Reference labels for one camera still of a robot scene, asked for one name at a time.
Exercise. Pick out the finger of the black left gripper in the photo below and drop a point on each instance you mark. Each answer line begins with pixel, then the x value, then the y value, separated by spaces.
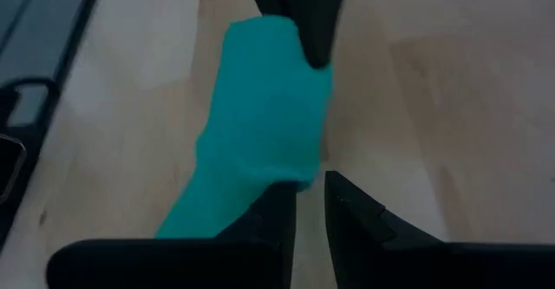
pixel 312 15

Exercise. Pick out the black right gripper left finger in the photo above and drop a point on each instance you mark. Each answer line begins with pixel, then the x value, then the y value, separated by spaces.
pixel 195 265

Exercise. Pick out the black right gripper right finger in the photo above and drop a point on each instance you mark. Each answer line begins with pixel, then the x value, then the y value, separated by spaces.
pixel 390 258

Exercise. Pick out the green cohesive bandage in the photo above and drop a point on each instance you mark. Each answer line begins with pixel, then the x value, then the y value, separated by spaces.
pixel 264 120

